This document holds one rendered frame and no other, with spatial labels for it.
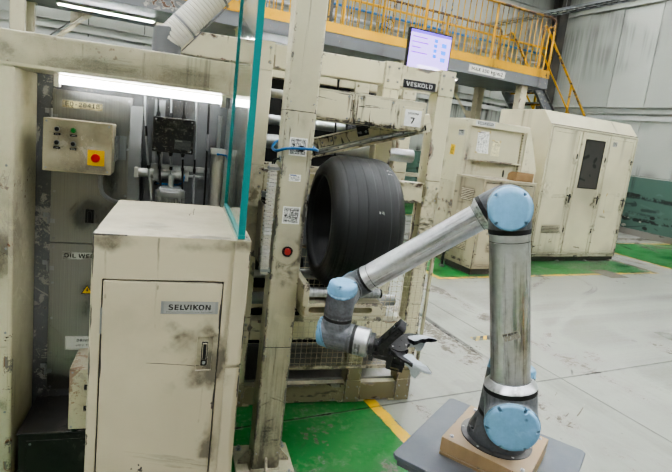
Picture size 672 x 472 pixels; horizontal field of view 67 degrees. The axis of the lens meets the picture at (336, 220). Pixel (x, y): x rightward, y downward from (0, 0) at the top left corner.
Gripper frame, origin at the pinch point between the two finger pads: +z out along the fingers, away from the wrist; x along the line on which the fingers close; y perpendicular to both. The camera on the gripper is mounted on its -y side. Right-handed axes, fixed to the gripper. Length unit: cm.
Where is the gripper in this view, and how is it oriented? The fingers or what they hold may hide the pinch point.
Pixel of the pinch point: (435, 354)
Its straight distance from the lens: 160.2
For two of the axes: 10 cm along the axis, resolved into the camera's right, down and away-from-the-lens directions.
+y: -0.7, 8.8, 4.7
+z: 9.6, 1.9, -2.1
